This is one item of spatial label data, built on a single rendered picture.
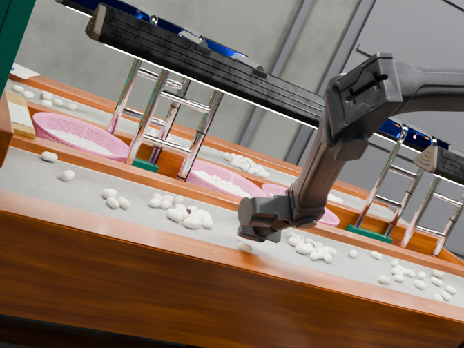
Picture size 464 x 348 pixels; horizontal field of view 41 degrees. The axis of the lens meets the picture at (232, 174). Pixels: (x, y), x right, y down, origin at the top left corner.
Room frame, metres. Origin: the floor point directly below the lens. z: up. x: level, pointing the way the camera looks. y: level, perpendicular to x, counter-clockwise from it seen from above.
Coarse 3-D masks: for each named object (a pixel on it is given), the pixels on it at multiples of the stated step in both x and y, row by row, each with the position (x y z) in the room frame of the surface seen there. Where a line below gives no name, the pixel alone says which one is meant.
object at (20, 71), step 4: (16, 64) 2.07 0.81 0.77; (12, 68) 1.94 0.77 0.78; (16, 68) 2.01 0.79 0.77; (20, 68) 2.03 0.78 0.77; (24, 68) 2.06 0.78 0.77; (12, 72) 1.93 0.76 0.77; (16, 72) 1.95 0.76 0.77; (20, 72) 1.97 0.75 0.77; (24, 72) 2.00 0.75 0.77; (28, 72) 2.03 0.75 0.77; (32, 72) 2.06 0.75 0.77; (36, 72) 2.08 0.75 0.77; (20, 76) 1.93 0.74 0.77; (24, 76) 1.95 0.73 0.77; (28, 76) 1.98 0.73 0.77
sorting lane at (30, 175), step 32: (32, 160) 1.30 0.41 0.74; (32, 192) 1.13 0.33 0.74; (64, 192) 1.20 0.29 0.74; (96, 192) 1.28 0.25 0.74; (128, 192) 1.38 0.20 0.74; (160, 192) 1.49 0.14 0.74; (160, 224) 1.26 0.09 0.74; (224, 224) 1.46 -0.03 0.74; (288, 256) 1.44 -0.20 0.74; (384, 256) 1.86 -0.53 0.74; (416, 288) 1.67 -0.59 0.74
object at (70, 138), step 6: (54, 132) 1.61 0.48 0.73; (60, 132) 1.65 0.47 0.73; (66, 138) 1.59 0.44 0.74; (72, 138) 1.62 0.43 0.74; (78, 138) 1.65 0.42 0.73; (78, 144) 1.58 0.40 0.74; (84, 144) 1.61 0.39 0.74; (90, 144) 1.65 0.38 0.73; (96, 150) 1.62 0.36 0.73; (102, 150) 1.63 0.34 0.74
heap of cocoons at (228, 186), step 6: (198, 174) 1.82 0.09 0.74; (204, 174) 1.86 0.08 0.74; (198, 180) 1.76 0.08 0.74; (210, 180) 1.81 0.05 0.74; (216, 180) 1.88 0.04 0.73; (222, 180) 1.88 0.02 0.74; (222, 186) 1.80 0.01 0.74; (228, 186) 1.84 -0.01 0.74; (234, 186) 1.87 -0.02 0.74; (234, 192) 1.81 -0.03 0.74; (240, 192) 1.83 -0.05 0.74
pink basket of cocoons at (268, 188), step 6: (264, 186) 1.96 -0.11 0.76; (270, 186) 2.00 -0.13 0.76; (276, 186) 2.02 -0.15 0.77; (282, 186) 2.04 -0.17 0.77; (264, 192) 1.87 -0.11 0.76; (270, 192) 2.00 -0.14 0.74; (282, 192) 2.04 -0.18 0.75; (324, 216) 2.00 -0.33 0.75; (330, 216) 1.98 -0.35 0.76; (336, 216) 1.96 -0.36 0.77; (324, 222) 1.82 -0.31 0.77; (330, 222) 1.96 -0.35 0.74; (336, 222) 1.91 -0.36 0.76
